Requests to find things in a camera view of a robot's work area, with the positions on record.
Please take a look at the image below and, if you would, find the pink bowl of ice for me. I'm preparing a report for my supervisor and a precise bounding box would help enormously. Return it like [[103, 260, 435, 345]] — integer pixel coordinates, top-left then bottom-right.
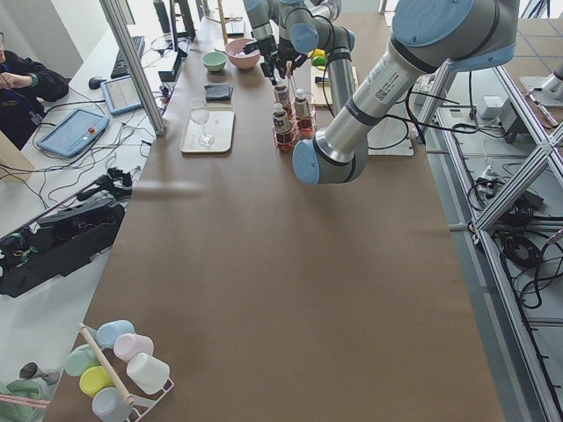
[[225, 38, 260, 69]]

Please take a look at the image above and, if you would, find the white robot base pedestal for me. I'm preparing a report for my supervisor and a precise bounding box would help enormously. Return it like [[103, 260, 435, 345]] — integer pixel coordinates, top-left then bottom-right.
[[367, 105, 414, 156]]

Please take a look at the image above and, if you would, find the rack of pastel cups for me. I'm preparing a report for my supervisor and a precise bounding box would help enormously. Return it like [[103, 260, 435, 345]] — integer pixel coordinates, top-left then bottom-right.
[[64, 319, 175, 421]]

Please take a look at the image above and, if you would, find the green bowl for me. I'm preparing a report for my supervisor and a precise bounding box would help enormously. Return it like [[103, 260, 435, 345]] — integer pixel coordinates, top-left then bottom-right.
[[201, 51, 227, 72]]

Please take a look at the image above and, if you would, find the wooden cup tree stand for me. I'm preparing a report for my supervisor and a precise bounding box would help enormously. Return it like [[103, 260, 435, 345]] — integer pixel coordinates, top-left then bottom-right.
[[205, 1, 245, 45]]

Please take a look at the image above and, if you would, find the copper wire bottle basket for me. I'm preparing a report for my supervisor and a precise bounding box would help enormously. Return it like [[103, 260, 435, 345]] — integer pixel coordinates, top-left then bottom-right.
[[273, 61, 318, 153]]

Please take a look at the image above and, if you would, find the green lime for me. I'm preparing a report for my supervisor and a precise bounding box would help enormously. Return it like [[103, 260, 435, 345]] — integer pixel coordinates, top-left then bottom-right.
[[311, 55, 326, 68]]

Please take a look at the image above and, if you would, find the clear wine glass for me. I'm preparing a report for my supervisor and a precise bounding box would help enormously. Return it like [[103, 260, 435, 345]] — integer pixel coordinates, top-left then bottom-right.
[[189, 98, 215, 147]]

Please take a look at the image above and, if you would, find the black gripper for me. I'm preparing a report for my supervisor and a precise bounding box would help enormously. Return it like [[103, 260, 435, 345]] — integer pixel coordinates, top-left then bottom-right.
[[244, 37, 277, 57], [260, 35, 308, 86]]

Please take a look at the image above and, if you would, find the cream rabbit tray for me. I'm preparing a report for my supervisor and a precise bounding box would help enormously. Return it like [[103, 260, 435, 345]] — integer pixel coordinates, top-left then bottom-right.
[[179, 105, 235, 155]]

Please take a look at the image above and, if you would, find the person in black jacket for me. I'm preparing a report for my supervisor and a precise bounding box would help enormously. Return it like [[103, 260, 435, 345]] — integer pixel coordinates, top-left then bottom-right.
[[1, 33, 69, 149]]

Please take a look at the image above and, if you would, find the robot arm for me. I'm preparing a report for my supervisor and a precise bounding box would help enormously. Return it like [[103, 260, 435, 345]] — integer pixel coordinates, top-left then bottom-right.
[[245, 1, 519, 185], [243, 0, 279, 59]]

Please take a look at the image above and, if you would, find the folded grey cloth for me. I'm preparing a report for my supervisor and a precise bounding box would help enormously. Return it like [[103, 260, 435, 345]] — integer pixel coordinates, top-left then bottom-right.
[[204, 84, 233, 102]]

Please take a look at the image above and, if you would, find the tea bottle white cap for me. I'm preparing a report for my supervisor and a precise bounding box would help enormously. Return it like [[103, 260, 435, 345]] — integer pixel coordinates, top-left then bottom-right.
[[294, 88, 311, 131], [274, 79, 292, 115], [273, 103, 293, 151]]

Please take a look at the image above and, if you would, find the bamboo cutting board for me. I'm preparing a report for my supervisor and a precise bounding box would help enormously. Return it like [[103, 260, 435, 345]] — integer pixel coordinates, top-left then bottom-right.
[[311, 60, 358, 113]]

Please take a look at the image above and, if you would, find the black keyboard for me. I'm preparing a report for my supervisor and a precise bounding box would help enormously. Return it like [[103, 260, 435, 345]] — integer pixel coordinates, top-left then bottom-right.
[[110, 35, 145, 79]]

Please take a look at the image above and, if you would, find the teach pendant tablet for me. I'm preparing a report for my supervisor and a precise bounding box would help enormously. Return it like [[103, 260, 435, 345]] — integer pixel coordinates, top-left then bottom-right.
[[37, 109, 110, 158]]

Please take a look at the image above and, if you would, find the yellow lemon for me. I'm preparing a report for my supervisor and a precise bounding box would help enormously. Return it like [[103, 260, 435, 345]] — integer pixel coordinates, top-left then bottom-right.
[[308, 48, 325, 58]]

